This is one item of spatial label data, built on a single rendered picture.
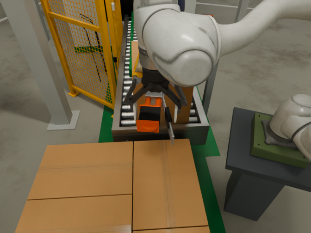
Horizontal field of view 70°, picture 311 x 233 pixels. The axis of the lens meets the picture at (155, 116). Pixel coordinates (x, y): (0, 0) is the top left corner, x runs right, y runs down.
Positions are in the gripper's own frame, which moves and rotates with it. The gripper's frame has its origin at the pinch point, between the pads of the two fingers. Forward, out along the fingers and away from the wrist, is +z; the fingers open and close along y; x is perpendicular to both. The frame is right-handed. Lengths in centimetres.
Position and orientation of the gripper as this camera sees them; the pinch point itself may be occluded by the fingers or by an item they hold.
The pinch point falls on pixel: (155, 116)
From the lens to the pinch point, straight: 76.0
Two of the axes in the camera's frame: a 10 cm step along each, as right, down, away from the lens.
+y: -10.0, -0.6, 0.6
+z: 0.0, 7.3, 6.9
